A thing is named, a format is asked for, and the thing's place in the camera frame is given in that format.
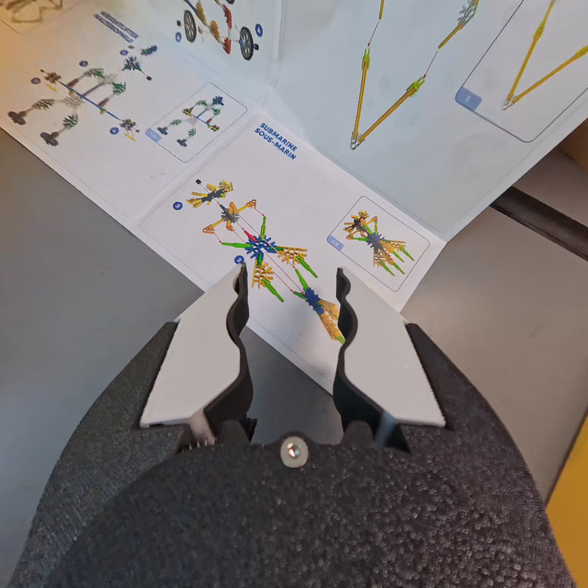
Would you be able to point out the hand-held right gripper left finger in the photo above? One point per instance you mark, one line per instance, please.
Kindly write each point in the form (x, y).
(193, 367)

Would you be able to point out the toy instruction sheet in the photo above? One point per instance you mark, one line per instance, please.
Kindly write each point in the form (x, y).
(321, 174)

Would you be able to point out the grey desk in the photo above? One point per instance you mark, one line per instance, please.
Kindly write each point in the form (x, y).
(69, 275)

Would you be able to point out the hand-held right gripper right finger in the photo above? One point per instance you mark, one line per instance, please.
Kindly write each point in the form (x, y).
(390, 367)

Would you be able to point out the yellow plastic bin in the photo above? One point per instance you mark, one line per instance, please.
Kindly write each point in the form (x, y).
(572, 528)

